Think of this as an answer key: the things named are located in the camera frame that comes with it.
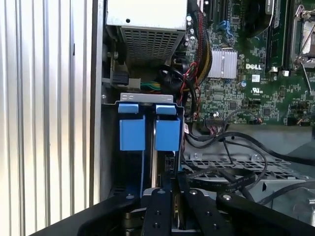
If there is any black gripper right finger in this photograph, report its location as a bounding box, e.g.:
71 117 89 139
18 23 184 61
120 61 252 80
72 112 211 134
175 173 315 236

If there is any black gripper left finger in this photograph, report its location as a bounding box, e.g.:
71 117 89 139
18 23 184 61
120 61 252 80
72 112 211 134
31 175 173 236

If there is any black printed disk wire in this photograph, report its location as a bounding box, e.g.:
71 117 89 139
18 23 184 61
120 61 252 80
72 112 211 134
176 169 258 194

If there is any black round disk wire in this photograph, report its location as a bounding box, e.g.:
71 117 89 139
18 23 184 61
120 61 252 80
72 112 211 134
184 131 315 163

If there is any hard disk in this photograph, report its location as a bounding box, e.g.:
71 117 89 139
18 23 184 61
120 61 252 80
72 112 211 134
154 103 181 173

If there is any blue disk carrier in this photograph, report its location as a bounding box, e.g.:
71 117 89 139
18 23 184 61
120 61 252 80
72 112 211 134
118 102 146 151

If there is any grey disk bay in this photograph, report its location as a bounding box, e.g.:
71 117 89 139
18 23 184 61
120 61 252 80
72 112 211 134
100 92 186 197

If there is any black RAM slot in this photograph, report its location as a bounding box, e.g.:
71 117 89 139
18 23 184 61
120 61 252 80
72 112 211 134
267 0 281 73
280 0 293 73

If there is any grey perforated drive cage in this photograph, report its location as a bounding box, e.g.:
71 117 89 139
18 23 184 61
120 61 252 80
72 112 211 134
181 151 315 222

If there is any green motherboard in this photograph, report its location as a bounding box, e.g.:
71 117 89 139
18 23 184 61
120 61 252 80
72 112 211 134
183 0 315 128

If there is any locking lever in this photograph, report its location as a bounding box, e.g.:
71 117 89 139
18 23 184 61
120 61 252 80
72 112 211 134
300 60 315 97

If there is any black PC case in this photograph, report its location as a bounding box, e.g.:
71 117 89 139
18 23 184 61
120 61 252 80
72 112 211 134
90 0 315 236

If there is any silver finned heatsink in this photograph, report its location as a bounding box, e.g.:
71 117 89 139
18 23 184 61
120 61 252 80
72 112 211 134
208 48 238 79

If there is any CPU socket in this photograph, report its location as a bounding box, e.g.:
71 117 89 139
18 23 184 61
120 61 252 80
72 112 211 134
291 3 315 72

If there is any black rounded module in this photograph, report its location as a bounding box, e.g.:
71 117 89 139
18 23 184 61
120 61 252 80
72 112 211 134
242 0 273 37

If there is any silver power supply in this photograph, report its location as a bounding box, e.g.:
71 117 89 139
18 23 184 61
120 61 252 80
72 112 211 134
105 0 189 67

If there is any thin black wire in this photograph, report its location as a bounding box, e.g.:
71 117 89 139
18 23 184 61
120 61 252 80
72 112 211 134
221 136 269 205

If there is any black board connector with wires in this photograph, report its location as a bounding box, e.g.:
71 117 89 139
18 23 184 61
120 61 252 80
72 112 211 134
203 115 232 135

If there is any green yellow wire bundle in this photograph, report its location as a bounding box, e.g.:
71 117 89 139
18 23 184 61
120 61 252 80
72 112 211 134
140 82 162 93

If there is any braided power wire bundle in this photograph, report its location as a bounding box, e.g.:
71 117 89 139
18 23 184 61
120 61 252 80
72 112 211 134
189 0 214 83

